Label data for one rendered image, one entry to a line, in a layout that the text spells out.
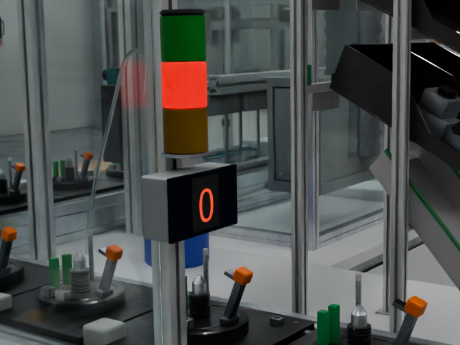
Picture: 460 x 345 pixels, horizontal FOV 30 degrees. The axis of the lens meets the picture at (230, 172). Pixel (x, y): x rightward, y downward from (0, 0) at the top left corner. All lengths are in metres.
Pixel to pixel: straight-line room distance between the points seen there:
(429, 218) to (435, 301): 0.52
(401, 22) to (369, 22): 1.10
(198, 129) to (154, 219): 0.11
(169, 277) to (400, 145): 0.42
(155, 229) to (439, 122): 0.52
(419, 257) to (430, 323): 0.84
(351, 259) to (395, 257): 0.82
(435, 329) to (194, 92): 0.83
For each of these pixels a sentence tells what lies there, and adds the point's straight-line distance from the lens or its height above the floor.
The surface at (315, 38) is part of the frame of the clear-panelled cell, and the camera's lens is 2.09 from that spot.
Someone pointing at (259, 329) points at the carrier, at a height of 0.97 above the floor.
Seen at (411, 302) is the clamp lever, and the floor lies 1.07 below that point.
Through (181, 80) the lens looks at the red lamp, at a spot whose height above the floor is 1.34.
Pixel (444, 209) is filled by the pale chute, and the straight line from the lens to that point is 1.37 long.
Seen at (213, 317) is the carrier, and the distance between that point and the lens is 1.24.
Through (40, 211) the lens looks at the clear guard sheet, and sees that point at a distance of 0.85.
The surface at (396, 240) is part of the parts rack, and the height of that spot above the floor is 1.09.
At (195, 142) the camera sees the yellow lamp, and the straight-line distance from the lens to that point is 0.94.
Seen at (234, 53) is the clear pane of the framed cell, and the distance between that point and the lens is 2.22.
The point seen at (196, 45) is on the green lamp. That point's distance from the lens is 0.93.
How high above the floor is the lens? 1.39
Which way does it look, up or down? 9 degrees down
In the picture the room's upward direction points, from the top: 1 degrees counter-clockwise
